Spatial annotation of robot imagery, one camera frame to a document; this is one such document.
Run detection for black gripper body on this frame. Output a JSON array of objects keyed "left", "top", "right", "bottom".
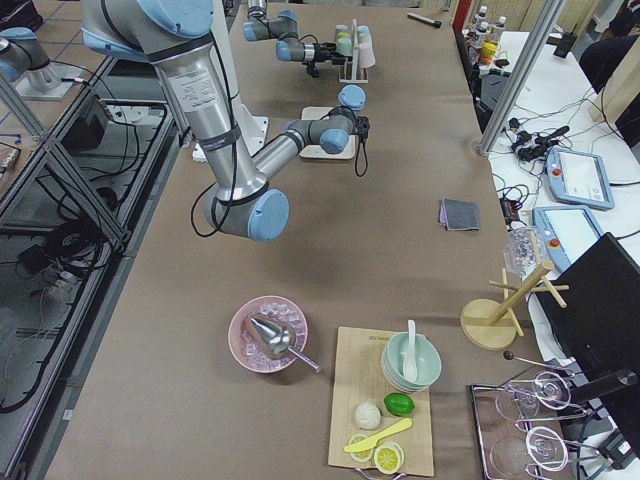
[
  {"left": 302, "top": 42, "right": 340, "bottom": 77},
  {"left": 356, "top": 116, "right": 370, "bottom": 138}
]

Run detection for green cup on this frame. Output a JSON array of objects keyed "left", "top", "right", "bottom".
[{"left": 335, "top": 31, "right": 353, "bottom": 57}]

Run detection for white rabbit tray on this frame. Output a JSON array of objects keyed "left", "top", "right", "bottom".
[{"left": 299, "top": 106, "right": 356, "bottom": 161}]

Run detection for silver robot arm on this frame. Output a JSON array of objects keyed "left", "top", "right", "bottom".
[
  {"left": 82, "top": 1, "right": 366, "bottom": 242},
  {"left": 243, "top": 1, "right": 348, "bottom": 78}
]

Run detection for light blue cup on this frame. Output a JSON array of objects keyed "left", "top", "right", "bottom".
[{"left": 356, "top": 25, "right": 372, "bottom": 44}]

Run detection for pink cup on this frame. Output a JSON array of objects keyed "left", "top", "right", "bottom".
[{"left": 358, "top": 42, "right": 376, "bottom": 69}]

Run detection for silver marker pen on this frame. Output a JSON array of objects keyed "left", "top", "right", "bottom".
[{"left": 407, "top": 12, "right": 442, "bottom": 29}]

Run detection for folded grey cloth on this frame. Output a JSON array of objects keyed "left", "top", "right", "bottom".
[{"left": 439, "top": 198, "right": 480, "bottom": 231}]

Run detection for clear glass mug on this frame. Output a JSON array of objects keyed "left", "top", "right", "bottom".
[{"left": 503, "top": 227, "right": 538, "bottom": 278}]

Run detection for upper teach pendant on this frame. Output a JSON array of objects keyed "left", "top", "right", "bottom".
[{"left": 546, "top": 146, "right": 615, "bottom": 211}]

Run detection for teach pendant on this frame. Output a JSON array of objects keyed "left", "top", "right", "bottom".
[
  {"left": 532, "top": 205, "right": 604, "bottom": 273},
  {"left": 546, "top": 146, "right": 615, "bottom": 211}
]

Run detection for steel ice scoop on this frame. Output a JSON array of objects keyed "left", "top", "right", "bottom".
[{"left": 245, "top": 314, "right": 321, "bottom": 373}]

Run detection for lower teach pendant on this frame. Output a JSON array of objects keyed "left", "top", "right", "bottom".
[{"left": 532, "top": 205, "right": 604, "bottom": 273}]

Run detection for wooden mug tree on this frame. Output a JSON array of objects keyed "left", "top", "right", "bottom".
[{"left": 460, "top": 231, "right": 569, "bottom": 351}]

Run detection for stacked green bowls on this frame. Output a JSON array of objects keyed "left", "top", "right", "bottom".
[{"left": 381, "top": 332, "right": 444, "bottom": 394}]

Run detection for white ceramic spoon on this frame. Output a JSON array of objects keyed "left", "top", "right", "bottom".
[{"left": 403, "top": 319, "right": 418, "bottom": 382}]

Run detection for pink bowl with ice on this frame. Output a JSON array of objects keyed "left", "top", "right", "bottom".
[{"left": 228, "top": 295, "right": 308, "bottom": 373}]

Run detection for bamboo cutting board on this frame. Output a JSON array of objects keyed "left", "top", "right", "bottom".
[{"left": 327, "top": 326, "right": 436, "bottom": 476}]

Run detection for green lime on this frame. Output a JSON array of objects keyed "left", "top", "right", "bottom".
[{"left": 383, "top": 392, "right": 415, "bottom": 416}]

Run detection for white steamed bun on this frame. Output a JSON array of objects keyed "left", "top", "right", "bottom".
[{"left": 354, "top": 402, "right": 382, "bottom": 430}]

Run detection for black monitor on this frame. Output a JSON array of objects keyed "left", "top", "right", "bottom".
[{"left": 537, "top": 233, "right": 639, "bottom": 424}]

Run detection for yellow plastic knife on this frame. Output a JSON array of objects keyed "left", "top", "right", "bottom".
[{"left": 343, "top": 418, "right": 413, "bottom": 453}]

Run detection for upper wine glass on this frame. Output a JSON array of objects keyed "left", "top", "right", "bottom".
[{"left": 495, "top": 371, "right": 571, "bottom": 420}]

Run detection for wine glass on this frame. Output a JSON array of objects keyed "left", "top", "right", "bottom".
[
  {"left": 489, "top": 426, "right": 569, "bottom": 479},
  {"left": 495, "top": 371, "right": 571, "bottom": 420}
]

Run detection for lemon slice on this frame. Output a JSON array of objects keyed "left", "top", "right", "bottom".
[
  {"left": 373, "top": 442, "right": 405, "bottom": 475},
  {"left": 348, "top": 433, "right": 373, "bottom": 463}
]

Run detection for lower wine glass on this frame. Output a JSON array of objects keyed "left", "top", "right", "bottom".
[{"left": 489, "top": 426, "right": 569, "bottom": 479}]

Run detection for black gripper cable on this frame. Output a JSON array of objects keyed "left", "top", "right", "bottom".
[{"left": 353, "top": 133, "right": 370, "bottom": 177}]

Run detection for white wire cup rack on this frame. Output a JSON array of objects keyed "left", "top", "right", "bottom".
[{"left": 339, "top": 19, "right": 370, "bottom": 84}]

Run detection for aluminium frame post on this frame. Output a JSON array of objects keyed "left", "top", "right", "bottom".
[{"left": 477, "top": 0, "right": 566, "bottom": 157}]

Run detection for black wire glass rack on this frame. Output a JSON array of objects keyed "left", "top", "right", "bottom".
[{"left": 470, "top": 381, "right": 616, "bottom": 479}]

